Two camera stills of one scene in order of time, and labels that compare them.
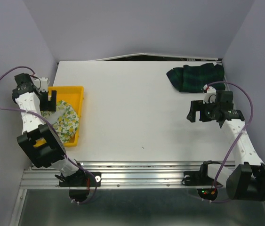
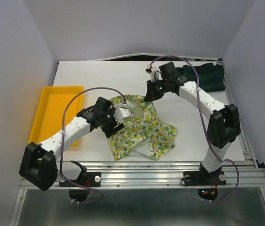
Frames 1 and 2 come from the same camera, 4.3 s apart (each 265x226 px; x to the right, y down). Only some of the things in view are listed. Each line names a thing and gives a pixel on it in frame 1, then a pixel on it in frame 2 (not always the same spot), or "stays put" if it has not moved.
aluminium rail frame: (117, 174) stays put
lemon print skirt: (66, 126) to (142, 133)
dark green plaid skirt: (193, 78) stays put
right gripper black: (196, 105) to (151, 96)
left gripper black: (46, 106) to (109, 132)
